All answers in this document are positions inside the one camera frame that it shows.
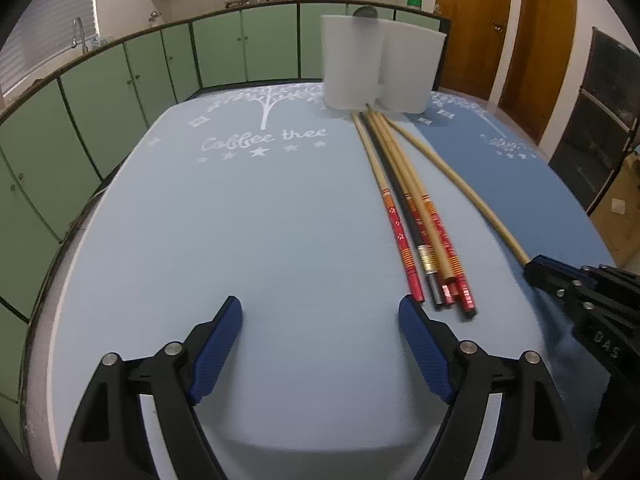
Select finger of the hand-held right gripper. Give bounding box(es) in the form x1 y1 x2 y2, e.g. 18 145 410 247
524 256 631 332
582 265 640 321

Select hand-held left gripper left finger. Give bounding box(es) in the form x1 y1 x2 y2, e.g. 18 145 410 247
57 296 244 480

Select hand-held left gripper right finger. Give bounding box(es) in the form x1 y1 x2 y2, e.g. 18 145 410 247
398 295 586 480

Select wooden chopstick red patterned end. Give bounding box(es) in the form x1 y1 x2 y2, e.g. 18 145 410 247
376 110 476 320
365 107 455 308

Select white translucent double utensil holder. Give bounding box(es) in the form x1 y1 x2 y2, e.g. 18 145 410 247
320 14 446 115

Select cardboard box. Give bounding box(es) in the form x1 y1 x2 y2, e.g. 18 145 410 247
590 152 640 266

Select light blue printed mat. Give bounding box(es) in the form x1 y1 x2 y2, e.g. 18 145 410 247
47 82 608 480

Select dark blue printed mat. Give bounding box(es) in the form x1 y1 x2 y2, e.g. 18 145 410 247
402 91 616 411

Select black display cabinet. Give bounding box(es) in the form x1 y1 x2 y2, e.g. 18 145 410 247
547 27 640 216

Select plain wooden door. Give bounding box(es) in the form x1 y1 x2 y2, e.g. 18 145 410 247
497 0 578 143

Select green lower kitchen cabinets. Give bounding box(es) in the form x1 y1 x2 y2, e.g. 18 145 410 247
0 1 451 411

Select metal sink faucet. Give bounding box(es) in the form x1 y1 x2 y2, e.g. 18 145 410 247
71 16 90 53

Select window blind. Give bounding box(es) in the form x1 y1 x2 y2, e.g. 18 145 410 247
0 0 98 106

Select wooden door with handle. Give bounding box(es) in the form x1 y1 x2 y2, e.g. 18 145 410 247
434 0 515 101

